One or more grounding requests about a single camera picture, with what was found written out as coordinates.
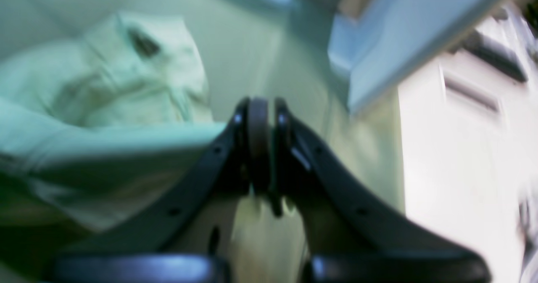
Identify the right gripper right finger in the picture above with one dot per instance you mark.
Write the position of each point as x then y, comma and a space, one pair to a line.
352, 235

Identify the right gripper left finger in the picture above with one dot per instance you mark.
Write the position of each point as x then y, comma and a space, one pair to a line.
182, 237

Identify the light green polo t-shirt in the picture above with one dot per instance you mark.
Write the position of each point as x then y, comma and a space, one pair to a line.
96, 128

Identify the grey-green table cloth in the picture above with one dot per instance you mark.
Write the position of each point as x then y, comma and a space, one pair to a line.
248, 48

